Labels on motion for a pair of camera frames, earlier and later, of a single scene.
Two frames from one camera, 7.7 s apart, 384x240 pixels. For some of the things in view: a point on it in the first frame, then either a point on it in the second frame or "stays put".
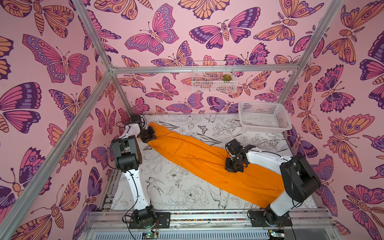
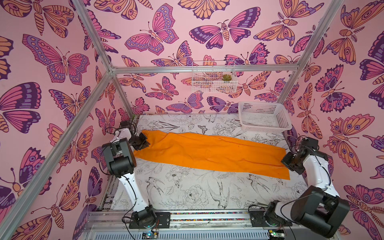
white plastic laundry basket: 264,117 stays put
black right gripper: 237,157 → 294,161
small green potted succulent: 226,77 stays put
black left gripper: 152,136 → 144,142
